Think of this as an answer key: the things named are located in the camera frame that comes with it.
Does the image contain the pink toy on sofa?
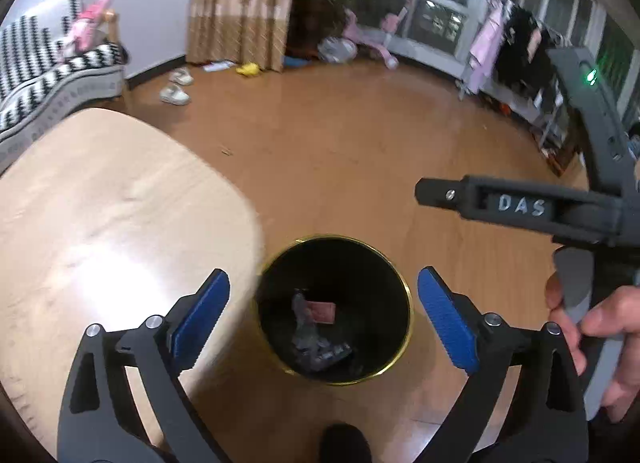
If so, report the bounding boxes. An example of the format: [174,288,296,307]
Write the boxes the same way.
[62,0,113,56]

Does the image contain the black white patterned sofa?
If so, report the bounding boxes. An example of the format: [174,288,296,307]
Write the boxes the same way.
[0,0,126,171]

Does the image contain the pink tricycle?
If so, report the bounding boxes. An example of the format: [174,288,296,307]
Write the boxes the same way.
[342,6,401,70]

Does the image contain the pink garment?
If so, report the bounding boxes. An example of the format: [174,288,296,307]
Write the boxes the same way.
[467,3,506,94]

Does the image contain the person's dark shoe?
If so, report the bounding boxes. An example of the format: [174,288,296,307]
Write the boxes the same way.
[319,423,373,463]

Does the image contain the black trash bin gold rim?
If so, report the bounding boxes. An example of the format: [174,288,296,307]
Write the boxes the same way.
[255,234,413,386]

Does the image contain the black garment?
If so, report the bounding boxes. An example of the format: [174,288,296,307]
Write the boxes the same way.
[492,8,538,89]

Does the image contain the wooden frame sofa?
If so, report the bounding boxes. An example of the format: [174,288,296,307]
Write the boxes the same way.
[0,0,132,174]

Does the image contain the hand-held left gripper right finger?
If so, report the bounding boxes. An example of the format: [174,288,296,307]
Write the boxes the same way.
[417,265,588,463]

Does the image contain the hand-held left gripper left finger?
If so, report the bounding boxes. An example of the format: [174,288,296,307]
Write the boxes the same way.
[57,268,231,463]

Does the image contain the red packet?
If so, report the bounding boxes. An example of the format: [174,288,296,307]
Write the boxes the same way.
[305,300,337,326]

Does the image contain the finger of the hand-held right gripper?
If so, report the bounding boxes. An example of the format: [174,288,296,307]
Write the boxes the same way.
[415,177,463,209]

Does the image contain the crumpled clear wrappers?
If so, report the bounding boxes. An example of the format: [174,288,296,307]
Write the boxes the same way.
[290,293,353,374]

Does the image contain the round white fan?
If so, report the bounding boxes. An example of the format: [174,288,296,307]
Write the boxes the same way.
[318,37,358,64]

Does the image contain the person's right hand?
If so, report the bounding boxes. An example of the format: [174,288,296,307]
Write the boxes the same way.
[545,274,640,409]

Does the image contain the clothes rack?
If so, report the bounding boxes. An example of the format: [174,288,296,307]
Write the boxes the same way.
[457,0,576,154]

